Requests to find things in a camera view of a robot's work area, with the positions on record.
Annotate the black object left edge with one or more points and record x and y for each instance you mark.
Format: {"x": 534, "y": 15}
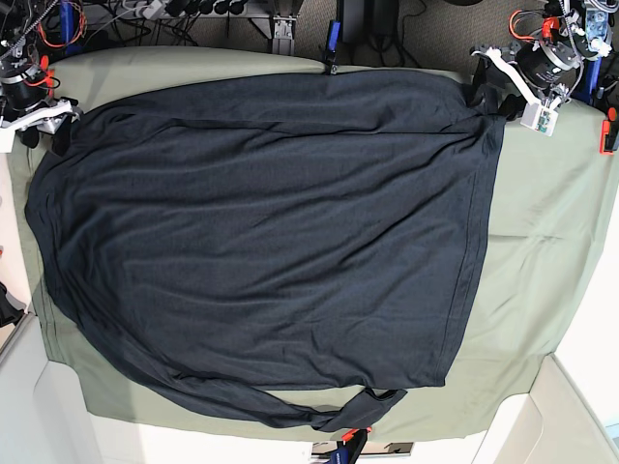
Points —
{"x": 9, "y": 314}

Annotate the white power strip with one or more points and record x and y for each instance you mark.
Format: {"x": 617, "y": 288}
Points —
{"x": 150, "y": 10}

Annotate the blue clamp top right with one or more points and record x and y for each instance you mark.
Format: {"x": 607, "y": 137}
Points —
{"x": 596, "y": 83}

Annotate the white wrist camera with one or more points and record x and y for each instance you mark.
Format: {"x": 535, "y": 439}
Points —
{"x": 7, "y": 139}
{"x": 539, "y": 118}

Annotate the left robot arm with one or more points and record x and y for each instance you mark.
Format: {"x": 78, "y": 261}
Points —
{"x": 585, "y": 26}

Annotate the blue clamp top left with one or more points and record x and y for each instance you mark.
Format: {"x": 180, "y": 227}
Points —
{"x": 70, "y": 25}

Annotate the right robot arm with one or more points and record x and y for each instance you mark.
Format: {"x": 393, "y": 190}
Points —
{"x": 29, "y": 31}

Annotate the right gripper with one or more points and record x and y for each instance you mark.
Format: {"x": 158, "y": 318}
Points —
{"x": 29, "y": 106}

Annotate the aluminium frame bracket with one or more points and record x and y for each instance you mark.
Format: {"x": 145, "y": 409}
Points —
{"x": 283, "y": 35}

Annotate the blue clamp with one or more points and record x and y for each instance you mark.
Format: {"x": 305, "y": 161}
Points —
{"x": 330, "y": 50}
{"x": 596, "y": 83}
{"x": 70, "y": 25}

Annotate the black power adapter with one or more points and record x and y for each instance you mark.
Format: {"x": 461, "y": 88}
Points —
{"x": 360, "y": 20}

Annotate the orange black clamp bottom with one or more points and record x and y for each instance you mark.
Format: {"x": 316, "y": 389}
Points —
{"x": 350, "y": 446}

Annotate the orange clamp right edge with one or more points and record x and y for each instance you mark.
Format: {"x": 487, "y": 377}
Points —
{"x": 609, "y": 140}

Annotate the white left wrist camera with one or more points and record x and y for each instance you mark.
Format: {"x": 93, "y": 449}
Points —
{"x": 539, "y": 118}

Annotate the green table cloth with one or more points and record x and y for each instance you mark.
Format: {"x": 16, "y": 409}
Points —
{"x": 551, "y": 208}

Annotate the dark navy long-sleeve shirt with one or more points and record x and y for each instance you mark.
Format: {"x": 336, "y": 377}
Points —
{"x": 290, "y": 249}

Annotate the blue clamp top centre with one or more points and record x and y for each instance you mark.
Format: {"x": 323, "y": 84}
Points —
{"x": 330, "y": 50}

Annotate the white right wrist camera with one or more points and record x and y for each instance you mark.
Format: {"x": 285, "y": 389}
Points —
{"x": 7, "y": 139}

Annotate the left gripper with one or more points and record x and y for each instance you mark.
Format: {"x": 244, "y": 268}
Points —
{"x": 508, "y": 77}

